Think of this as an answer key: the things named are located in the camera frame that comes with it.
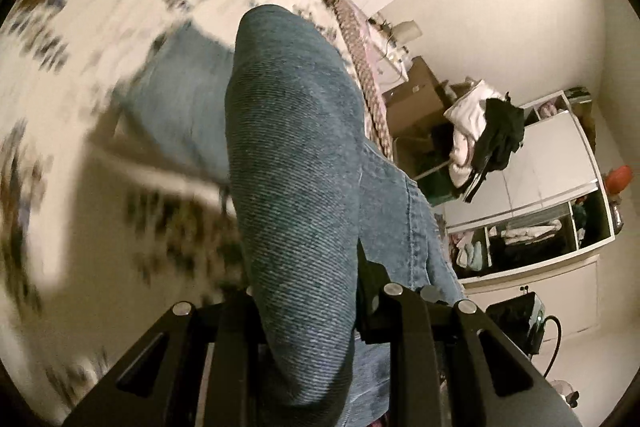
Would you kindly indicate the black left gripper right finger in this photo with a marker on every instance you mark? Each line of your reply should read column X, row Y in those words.
column 450, row 364

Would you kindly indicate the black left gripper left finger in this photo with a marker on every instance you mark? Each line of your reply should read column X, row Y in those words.
column 192, row 367

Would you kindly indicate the blue denim pants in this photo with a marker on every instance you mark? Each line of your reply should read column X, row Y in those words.
column 312, row 196

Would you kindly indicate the floral fleece blanket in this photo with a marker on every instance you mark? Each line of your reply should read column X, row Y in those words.
column 99, row 236

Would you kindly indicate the white wardrobe cabinet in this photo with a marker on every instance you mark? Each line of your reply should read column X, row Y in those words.
column 542, row 220

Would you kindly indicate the black garment on cabinet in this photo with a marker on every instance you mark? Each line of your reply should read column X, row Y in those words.
column 503, row 136

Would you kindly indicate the red orange object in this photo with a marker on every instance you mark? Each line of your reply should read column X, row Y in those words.
column 617, row 180

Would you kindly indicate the white jacket on cabinet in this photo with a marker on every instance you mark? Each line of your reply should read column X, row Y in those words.
column 467, row 115

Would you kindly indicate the brown cardboard box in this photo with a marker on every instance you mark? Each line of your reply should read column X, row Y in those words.
column 416, row 106

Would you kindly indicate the light blue folded jeans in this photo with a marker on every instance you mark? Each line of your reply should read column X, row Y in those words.
column 177, row 100

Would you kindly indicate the black device with cable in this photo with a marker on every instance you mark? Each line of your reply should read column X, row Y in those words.
column 523, row 319

